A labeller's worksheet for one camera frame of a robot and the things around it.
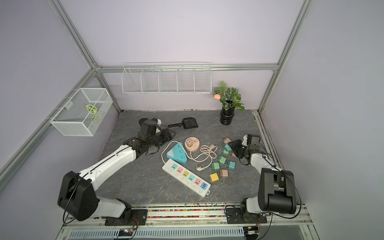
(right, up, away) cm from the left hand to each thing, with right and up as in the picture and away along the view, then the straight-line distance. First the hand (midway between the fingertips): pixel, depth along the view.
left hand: (174, 135), depth 82 cm
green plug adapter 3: (+28, -16, +9) cm, 34 cm away
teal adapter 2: (+32, -8, +9) cm, 34 cm away
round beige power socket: (+11, -7, +16) cm, 21 cm away
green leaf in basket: (-44, +14, -3) cm, 46 cm away
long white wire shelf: (+8, +38, +19) cm, 43 cm away
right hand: (+32, -6, +10) cm, 34 cm away
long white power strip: (+6, -25, +2) cm, 26 cm away
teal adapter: (+33, -19, +7) cm, 39 cm away
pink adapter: (+7, -5, +12) cm, 15 cm away
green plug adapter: (+23, -19, +7) cm, 31 cm away
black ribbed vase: (+34, +12, +24) cm, 43 cm away
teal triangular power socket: (+1, -13, +11) cm, 17 cm away
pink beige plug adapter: (+33, -5, +18) cm, 38 cm away
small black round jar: (-29, +9, +28) cm, 41 cm away
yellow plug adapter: (+22, -24, +3) cm, 33 cm away
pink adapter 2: (+28, -23, +4) cm, 37 cm away
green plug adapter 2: (+30, -11, +12) cm, 34 cm away
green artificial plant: (+32, +22, +7) cm, 39 cm away
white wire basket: (-51, +11, 0) cm, 52 cm away
